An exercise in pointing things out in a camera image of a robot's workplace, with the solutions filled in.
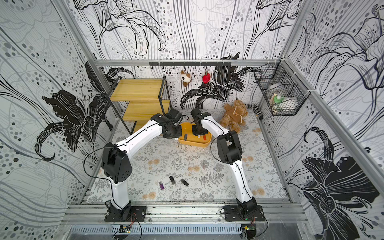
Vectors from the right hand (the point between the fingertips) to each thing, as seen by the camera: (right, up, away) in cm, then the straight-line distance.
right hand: (200, 131), depth 105 cm
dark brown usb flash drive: (-8, -29, -22) cm, 37 cm away
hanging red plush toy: (+4, +35, -9) cm, 36 cm away
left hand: (-14, -3, -16) cm, 22 cm away
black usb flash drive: (-17, -27, -21) cm, 38 cm away
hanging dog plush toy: (-10, +34, -12) cm, 37 cm away
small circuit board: (-37, -47, -33) cm, 68 cm away
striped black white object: (+47, +15, +14) cm, 51 cm away
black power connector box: (+23, -46, -34) cm, 62 cm away
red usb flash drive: (+3, -4, -3) cm, 6 cm away
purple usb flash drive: (-23, -30, -22) cm, 43 cm away
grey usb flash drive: (-10, -4, -3) cm, 11 cm away
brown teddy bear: (+23, +8, -1) cm, 25 cm away
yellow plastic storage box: (-2, -6, -4) cm, 8 cm away
